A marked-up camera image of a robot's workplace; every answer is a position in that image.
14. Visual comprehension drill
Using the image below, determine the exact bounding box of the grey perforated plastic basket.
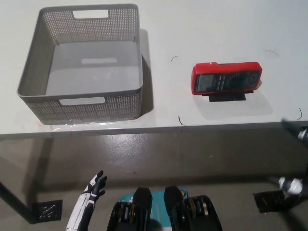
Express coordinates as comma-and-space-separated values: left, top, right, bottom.
16, 3, 144, 126

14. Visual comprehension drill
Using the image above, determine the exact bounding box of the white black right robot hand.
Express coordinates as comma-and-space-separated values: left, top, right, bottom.
269, 177, 303, 195

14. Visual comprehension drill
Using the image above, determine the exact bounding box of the black robot body block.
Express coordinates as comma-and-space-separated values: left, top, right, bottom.
107, 187, 154, 231
163, 185, 223, 231

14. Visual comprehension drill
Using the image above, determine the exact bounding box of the black left robot body block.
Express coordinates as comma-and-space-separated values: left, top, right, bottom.
107, 187, 154, 231

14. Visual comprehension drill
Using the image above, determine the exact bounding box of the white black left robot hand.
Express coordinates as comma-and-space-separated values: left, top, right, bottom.
66, 170, 108, 231

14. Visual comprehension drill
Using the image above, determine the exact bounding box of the black floor tape patch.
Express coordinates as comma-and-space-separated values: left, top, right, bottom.
253, 190, 289, 214
32, 199, 64, 225

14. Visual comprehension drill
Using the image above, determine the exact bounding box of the black right robot body block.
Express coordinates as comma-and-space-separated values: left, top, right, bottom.
163, 185, 223, 231

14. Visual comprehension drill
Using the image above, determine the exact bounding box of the clear adhesive tape strip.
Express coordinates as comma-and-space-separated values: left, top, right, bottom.
50, 121, 126, 132

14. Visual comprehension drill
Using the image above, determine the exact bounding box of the red digital multimeter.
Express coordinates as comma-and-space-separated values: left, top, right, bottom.
192, 62, 263, 96

